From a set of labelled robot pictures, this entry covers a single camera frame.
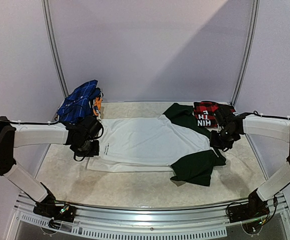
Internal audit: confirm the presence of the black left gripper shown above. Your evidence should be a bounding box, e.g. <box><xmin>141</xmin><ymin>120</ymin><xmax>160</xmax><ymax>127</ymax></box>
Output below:
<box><xmin>74</xmin><ymin>138</ymin><xmax>99</xmax><ymax>157</ymax></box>

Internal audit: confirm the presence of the red black plaid shirt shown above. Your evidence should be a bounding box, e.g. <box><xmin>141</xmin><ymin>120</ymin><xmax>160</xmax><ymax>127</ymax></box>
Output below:
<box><xmin>193</xmin><ymin>101</ymin><xmax>238</xmax><ymax>128</ymax></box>

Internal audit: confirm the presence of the white garment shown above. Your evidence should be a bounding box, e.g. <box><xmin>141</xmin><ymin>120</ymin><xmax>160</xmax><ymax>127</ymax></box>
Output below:
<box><xmin>87</xmin><ymin>115</ymin><xmax>220</xmax><ymax>173</ymax></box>

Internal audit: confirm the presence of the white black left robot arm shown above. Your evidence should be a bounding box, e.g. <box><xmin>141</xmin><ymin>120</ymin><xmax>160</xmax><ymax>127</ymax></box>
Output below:
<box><xmin>0</xmin><ymin>116</ymin><xmax>104</xmax><ymax>217</ymax></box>

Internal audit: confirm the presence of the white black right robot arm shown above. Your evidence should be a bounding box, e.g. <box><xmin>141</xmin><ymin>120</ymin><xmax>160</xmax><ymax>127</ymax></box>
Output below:
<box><xmin>210</xmin><ymin>110</ymin><xmax>290</xmax><ymax>218</ymax></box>

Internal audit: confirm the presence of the orange black printed garment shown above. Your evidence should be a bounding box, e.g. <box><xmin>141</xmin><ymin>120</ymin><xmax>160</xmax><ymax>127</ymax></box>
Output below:
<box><xmin>92</xmin><ymin>92</ymin><xmax>103</xmax><ymax>120</ymax></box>

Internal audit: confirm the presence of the blue patterned garment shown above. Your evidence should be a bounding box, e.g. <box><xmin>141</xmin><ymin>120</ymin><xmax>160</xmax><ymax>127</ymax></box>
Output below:
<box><xmin>57</xmin><ymin>79</ymin><xmax>101</xmax><ymax>124</ymax></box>

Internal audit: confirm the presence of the dark green garment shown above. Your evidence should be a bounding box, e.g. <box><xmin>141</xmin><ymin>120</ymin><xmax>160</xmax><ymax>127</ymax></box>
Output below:
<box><xmin>163</xmin><ymin>103</ymin><xmax>226</xmax><ymax>187</ymax></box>

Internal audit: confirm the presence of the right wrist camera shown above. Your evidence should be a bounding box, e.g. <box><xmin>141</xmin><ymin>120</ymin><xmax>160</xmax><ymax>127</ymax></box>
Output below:
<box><xmin>214</xmin><ymin>107</ymin><xmax>232</xmax><ymax>127</ymax></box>

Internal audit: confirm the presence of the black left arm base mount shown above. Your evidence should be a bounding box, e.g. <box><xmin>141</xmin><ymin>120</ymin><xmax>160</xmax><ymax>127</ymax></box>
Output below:
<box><xmin>33</xmin><ymin>183</ymin><xmax>77</xmax><ymax>230</ymax></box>

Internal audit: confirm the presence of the aluminium front rail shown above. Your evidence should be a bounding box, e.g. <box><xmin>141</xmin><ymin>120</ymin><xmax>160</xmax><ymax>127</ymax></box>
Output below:
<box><xmin>7</xmin><ymin>194</ymin><xmax>290</xmax><ymax>240</ymax></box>

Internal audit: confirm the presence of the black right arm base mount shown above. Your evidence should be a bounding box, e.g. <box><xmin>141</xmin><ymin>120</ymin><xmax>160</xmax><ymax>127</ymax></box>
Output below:
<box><xmin>225</xmin><ymin>190</ymin><xmax>278</xmax><ymax>236</ymax></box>

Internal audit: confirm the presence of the aluminium left corner post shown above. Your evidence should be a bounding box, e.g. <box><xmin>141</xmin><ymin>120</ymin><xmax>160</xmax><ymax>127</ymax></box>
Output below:
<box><xmin>42</xmin><ymin>0</ymin><xmax>69</xmax><ymax>98</ymax></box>

